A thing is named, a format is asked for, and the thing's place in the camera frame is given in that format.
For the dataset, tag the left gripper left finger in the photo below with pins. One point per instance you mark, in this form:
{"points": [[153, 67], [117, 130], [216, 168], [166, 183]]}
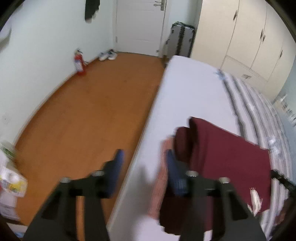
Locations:
{"points": [[56, 219]]}

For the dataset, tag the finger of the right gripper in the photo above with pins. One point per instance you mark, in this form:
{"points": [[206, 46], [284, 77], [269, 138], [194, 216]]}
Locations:
{"points": [[283, 180]]}

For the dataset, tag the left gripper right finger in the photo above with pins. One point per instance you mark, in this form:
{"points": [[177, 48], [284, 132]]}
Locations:
{"points": [[216, 200]]}

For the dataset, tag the maroon t-shirt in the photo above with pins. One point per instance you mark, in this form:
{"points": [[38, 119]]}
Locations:
{"points": [[214, 153]]}

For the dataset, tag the white detergent bottle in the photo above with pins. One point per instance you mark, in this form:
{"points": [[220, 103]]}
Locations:
{"points": [[13, 183]]}

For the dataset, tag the white nightstand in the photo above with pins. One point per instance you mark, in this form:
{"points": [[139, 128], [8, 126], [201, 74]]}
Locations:
{"points": [[281, 104]]}

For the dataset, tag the folded pink garment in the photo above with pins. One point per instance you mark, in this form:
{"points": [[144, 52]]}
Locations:
{"points": [[161, 180]]}

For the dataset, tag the striped bed sheet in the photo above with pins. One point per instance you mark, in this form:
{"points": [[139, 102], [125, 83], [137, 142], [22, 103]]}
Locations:
{"points": [[192, 88]]}

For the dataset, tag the cream wardrobe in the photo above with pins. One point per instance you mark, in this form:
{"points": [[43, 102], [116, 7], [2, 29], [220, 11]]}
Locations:
{"points": [[247, 39]]}

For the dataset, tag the red fire extinguisher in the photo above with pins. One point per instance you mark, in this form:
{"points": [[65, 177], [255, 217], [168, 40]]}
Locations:
{"points": [[79, 62]]}

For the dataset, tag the pair of shoes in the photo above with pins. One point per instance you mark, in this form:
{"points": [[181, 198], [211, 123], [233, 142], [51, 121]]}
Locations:
{"points": [[110, 55]]}

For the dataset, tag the dark suitcase by wardrobe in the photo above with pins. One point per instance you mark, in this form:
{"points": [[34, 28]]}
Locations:
{"points": [[180, 40]]}

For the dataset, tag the white door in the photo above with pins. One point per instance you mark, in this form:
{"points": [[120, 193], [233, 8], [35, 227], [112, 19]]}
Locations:
{"points": [[139, 26]]}

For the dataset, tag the black hanging garment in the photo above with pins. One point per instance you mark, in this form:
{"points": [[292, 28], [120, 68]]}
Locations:
{"points": [[91, 7]]}

